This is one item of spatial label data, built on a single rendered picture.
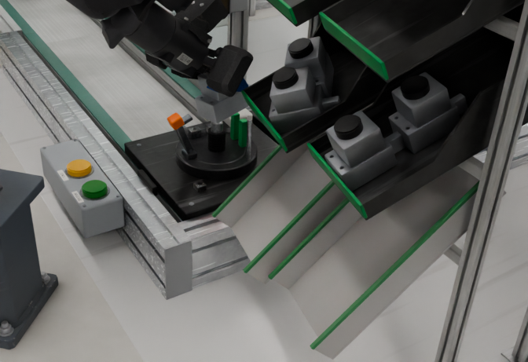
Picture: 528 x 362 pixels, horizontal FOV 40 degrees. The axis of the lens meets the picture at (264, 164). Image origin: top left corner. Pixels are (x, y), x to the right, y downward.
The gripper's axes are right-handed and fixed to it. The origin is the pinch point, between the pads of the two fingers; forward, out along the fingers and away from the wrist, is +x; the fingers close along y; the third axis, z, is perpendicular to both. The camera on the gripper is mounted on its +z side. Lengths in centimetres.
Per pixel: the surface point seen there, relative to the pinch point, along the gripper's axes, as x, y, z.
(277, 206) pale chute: 11.3, -11.1, -12.7
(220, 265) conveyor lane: 19.3, 0.6, -25.4
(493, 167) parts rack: 2.9, -41.7, 1.8
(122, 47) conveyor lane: 33, 76, 3
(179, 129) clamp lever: 9.3, 13.4, -9.3
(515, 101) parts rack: -2.3, -43.2, 7.7
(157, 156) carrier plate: 13.7, 20.3, -15.1
